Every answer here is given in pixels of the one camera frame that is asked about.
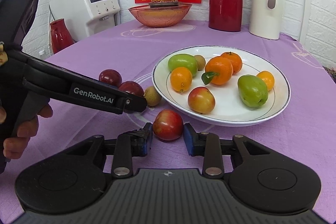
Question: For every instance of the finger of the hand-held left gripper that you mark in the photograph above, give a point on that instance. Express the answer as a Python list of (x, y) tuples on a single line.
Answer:
[(136, 106)]

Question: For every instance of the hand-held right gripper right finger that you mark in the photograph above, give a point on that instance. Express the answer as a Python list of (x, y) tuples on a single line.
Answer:
[(187, 140)]

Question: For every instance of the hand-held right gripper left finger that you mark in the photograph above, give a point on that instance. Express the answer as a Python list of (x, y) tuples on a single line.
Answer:
[(147, 140)]

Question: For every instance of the dark red plum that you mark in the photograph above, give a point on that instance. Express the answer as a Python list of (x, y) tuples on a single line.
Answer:
[(110, 77), (132, 87)]

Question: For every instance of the red apple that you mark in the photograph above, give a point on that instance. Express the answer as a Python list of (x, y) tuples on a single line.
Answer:
[(168, 124)]

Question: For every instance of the yellow red plum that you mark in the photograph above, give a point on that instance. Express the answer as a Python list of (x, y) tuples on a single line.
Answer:
[(201, 100)]

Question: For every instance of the oval orange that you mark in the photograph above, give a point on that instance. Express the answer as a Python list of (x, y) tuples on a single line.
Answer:
[(181, 79)]

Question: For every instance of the white plate with blue rim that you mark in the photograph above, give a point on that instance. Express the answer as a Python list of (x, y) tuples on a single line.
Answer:
[(231, 111)]

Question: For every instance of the green fruit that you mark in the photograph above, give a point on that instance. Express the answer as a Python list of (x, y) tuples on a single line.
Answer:
[(252, 91), (182, 64)]

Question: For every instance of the orange tangerine with leaf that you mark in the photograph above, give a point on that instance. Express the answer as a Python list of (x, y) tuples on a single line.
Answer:
[(218, 71)]

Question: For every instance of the small brown fruit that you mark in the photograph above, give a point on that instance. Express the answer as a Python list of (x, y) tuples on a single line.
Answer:
[(200, 61), (152, 96)]

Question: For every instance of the large orange tangerine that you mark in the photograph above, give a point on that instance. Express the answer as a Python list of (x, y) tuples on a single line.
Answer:
[(235, 62)]

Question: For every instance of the small round orange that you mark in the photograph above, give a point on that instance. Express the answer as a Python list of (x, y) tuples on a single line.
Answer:
[(267, 79)]

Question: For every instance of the person's left hand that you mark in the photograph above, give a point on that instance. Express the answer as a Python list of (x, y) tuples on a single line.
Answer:
[(23, 140)]

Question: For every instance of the clear plastic bottle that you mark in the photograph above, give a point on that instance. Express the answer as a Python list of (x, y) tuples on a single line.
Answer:
[(42, 54)]

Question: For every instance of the small red jug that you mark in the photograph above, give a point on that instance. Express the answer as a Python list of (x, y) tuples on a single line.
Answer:
[(60, 37)]

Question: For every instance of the white water dispenser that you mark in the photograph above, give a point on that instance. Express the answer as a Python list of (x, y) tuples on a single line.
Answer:
[(84, 16)]

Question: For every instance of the red glass bowl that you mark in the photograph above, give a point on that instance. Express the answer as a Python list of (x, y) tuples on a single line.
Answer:
[(160, 18)]

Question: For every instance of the patterned brown box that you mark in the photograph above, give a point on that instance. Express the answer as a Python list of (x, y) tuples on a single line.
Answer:
[(164, 4)]

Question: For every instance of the purple tablecloth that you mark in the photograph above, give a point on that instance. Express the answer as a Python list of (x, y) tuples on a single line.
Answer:
[(302, 134)]

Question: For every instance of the cream thermos jug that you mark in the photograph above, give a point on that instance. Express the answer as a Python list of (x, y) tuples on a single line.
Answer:
[(262, 11)]

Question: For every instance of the leopard print cloth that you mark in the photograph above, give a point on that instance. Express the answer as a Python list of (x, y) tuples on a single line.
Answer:
[(331, 73)]

